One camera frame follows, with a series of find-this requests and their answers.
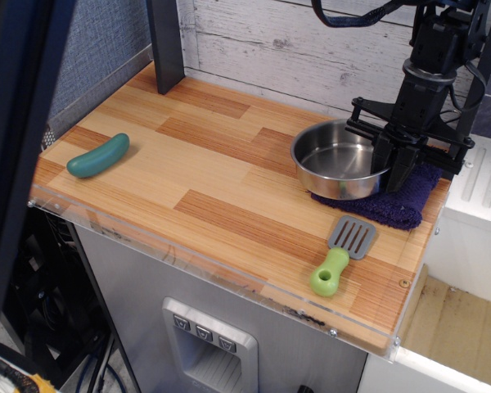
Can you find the clear acrylic table guard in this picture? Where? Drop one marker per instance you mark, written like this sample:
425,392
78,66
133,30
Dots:
208,186

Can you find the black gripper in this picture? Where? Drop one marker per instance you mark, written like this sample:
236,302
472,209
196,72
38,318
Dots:
411,130

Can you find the purple towel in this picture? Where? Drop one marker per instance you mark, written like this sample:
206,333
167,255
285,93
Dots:
401,209

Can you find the blue fabric panel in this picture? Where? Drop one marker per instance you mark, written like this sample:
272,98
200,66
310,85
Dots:
104,37

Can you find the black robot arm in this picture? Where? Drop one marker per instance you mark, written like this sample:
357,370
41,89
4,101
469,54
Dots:
447,35

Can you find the grey spatula green handle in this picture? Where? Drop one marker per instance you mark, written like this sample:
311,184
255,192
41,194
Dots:
350,240

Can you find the dark grey left post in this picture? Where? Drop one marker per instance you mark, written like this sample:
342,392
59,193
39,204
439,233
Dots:
166,43

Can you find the silver toy fridge cabinet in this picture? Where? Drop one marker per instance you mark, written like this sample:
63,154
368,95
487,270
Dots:
134,286

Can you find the grey ice dispenser panel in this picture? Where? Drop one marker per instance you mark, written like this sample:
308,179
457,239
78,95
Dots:
210,355

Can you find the metal pot with wire handle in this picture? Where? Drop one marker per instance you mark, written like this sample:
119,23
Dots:
334,163

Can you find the white toy sink counter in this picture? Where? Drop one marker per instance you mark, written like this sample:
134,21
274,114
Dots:
445,343

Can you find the green toy cucumber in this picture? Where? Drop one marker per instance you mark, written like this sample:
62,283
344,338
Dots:
99,159

